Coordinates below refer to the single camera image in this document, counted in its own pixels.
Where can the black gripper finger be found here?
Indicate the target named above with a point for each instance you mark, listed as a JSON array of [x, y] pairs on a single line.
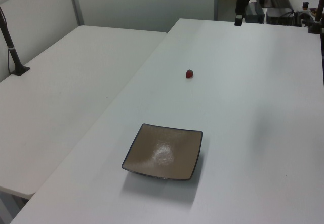
[[240, 6]]

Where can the red strawberry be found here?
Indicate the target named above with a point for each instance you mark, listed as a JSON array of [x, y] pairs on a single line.
[[189, 74]]

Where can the square brown ceramic plate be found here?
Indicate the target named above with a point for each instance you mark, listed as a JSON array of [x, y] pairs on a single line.
[[162, 153]]

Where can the black electronics device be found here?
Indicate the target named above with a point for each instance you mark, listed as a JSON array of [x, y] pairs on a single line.
[[278, 15]]

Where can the red black knob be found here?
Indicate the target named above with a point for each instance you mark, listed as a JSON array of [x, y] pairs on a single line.
[[305, 4]]

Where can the black table clamp stand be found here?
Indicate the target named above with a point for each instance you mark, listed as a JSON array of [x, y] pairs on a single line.
[[315, 27]]

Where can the white side table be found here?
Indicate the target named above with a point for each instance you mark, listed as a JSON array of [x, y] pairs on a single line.
[[63, 82]]

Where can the grey metal partition post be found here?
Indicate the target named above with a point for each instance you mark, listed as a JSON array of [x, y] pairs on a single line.
[[76, 3]]

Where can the black camera stand pole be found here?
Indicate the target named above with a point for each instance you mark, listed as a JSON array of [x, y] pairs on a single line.
[[11, 49]]

